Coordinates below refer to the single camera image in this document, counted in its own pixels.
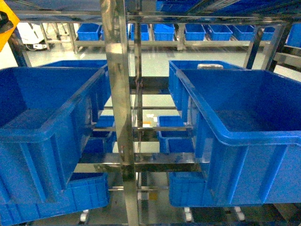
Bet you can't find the lower middle blue bin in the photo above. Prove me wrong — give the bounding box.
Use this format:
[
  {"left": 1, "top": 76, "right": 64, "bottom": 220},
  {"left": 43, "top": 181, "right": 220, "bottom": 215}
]
[{"left": 157, "top": 115, "right": 194, "bottom": 153}]

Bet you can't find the lower right blue bin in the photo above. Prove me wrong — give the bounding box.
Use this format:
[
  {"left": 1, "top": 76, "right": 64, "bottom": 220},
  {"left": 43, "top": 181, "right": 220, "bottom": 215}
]
[{"left": 169, "top": 172, "right": 213, "bottom": 207}]

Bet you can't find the large blue bin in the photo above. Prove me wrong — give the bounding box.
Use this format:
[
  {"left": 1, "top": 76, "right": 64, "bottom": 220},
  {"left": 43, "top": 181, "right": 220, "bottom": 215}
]
[
  {"left": 176, "top": 69, "right": 301, "bottom": 206},
  {"left": 0, "top": 67, "right": 105, "bottom": 204}
]

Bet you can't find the lower left blue bin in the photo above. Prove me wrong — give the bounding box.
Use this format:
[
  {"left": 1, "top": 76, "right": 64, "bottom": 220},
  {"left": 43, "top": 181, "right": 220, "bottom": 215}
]
[{"left": 0, "top": 173, "right": 110, "bottom": 226}]

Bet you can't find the large blue right bin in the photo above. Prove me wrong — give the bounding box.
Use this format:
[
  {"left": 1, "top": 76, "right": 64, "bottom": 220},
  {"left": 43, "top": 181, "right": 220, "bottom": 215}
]
[{"left": 176, "top": 69, "right": 301, "bottom": 206}]

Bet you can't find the large blue left bin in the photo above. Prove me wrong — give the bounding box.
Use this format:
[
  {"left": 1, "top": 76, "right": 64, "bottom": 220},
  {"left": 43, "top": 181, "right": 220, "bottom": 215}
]
[{"left": 0, "top": 67, "right": 105, "bottom": 204}]

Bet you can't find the white canister in bin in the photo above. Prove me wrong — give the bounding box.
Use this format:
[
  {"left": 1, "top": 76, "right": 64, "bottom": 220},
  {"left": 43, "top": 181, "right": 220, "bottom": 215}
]
[{"left": 197, "top": 64, "right": 223, "bottom": 70}]

